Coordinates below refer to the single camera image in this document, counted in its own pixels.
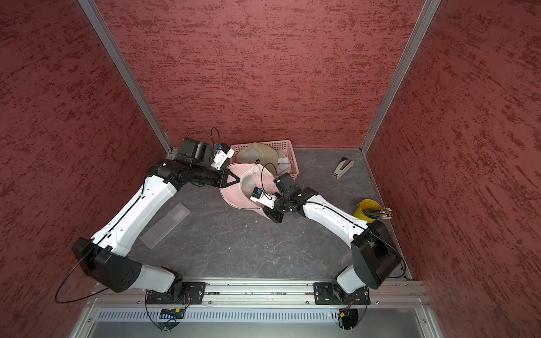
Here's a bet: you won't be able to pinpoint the pink baseball cap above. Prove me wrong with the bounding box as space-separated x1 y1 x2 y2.
220 163 278 218

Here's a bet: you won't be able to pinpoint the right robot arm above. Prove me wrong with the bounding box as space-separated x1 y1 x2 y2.
263 173 402 294

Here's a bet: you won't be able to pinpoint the pens in cup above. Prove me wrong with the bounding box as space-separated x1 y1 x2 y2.
363 208 393 220

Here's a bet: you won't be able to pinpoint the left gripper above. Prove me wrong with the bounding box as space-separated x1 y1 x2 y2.
192 163 240 189

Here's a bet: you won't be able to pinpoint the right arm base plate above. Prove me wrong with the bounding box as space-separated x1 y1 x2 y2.
313 283 371 306

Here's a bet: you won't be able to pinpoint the yellow pen cup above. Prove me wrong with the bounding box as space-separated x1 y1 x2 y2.
353 199 383 223

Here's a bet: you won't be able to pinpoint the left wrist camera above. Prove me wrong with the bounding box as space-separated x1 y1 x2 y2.
211 144 235 170

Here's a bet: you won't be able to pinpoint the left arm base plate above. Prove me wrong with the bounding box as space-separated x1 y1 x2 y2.
145 282 207 306

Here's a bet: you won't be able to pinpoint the pink plastic basket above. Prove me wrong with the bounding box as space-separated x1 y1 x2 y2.
230 140 299 180

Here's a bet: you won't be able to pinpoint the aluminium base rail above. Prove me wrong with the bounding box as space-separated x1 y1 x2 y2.
90 278 430 307

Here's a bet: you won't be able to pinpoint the stapler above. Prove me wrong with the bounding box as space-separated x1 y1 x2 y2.
333 158 354 180

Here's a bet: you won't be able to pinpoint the beige baseball cap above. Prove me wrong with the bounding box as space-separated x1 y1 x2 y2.
239 142 279 175

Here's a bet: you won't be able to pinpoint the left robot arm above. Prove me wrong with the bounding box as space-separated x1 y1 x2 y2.
72 138 240 301

